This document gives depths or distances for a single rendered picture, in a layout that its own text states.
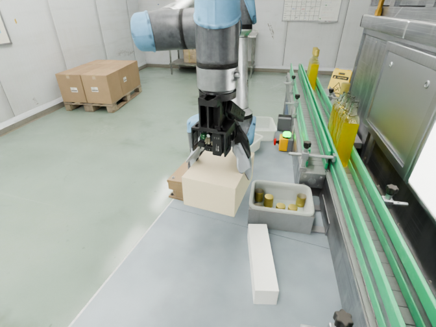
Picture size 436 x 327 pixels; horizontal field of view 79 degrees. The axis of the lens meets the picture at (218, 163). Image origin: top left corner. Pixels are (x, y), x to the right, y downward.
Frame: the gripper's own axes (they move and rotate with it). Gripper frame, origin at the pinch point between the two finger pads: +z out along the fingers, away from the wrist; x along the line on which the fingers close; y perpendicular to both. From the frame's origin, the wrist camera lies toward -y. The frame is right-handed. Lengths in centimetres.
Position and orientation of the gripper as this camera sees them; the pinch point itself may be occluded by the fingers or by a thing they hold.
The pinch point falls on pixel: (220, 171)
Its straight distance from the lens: 61.9
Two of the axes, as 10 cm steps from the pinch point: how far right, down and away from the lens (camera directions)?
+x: 9.4, 1.8, -3.0
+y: -3.5, 4.9, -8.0
